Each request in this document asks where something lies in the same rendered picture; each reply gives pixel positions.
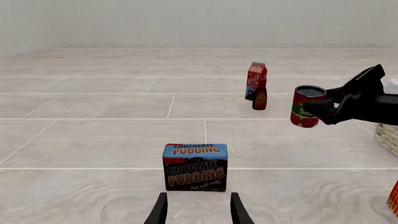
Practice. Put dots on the white box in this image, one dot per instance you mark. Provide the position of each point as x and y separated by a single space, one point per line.
393 86

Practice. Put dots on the red and yellow butter box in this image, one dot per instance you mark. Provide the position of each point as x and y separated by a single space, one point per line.
393 200

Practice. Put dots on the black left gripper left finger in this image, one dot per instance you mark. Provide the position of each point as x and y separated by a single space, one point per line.
159 212

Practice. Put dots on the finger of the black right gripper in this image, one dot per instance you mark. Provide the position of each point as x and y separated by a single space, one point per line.
337 93
317 106

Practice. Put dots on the pale woven basket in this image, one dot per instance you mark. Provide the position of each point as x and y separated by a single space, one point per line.
387 140

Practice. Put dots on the red and white milk carton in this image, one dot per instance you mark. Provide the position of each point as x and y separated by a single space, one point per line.
255 77

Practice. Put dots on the chocolate pudding box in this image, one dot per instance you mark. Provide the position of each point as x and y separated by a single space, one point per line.
194 168

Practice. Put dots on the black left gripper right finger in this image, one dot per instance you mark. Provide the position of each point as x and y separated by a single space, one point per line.
238 212

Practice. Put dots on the dark red sauce bottle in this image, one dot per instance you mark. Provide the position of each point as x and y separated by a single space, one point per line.
259 100

